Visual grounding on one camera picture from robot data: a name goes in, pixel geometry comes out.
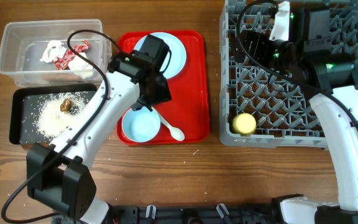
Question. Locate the white plastic spoon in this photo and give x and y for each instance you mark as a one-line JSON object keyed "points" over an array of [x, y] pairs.
{"points": [[176, 133]]}

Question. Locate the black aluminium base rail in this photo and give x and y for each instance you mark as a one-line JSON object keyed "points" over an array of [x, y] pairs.
{"points": [[253, 213]]}

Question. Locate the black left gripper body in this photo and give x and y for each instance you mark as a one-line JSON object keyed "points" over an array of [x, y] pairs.
{"points": [[160, 91]]}

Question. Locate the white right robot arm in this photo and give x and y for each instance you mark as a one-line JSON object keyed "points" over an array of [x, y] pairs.
{"points": [[300, 50]]}

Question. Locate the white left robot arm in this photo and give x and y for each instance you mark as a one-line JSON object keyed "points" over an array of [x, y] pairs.
{"points": [[59, 175]]}

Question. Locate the light blue bowl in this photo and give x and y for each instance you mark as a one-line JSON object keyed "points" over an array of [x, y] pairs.
{"points": [[141, 125]]}

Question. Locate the grey-blue dishwasher rack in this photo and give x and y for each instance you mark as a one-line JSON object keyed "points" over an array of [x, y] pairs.
{"points": [[283, 116]]}

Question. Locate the light blue round plate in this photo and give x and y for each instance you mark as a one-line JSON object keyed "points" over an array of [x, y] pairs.
{"points": [[173, 65]]}

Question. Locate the brown food scrap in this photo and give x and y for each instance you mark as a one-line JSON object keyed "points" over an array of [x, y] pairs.
{"points": [[66, 105]]}

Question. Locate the black flat tray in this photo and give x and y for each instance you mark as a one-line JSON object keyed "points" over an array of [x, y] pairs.
{"points": [[28, 104]]}

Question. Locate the yellow plastic cup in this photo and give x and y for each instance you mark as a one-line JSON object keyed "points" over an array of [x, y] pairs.
{"points": [[244, 123]]}

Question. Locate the red snack wrapper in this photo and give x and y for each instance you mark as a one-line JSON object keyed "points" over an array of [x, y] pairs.
{"points": [[63, 62]]}

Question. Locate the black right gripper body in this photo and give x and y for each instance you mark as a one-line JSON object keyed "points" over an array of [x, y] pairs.
{"points": [[275, 55]]}

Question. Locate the clear plastic bin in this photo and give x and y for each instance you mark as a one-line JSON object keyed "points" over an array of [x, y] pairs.
{"points": [[23, 45]]}

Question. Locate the white rice pile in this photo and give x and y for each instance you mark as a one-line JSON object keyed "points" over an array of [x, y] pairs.
{"points": [[51, 121]]}

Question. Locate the white napkin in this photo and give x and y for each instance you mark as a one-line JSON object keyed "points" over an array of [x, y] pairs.
{"points": [[55, 50]]}

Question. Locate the red plastic tray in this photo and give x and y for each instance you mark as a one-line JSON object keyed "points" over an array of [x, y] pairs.
{"points": [[189, 108]]}

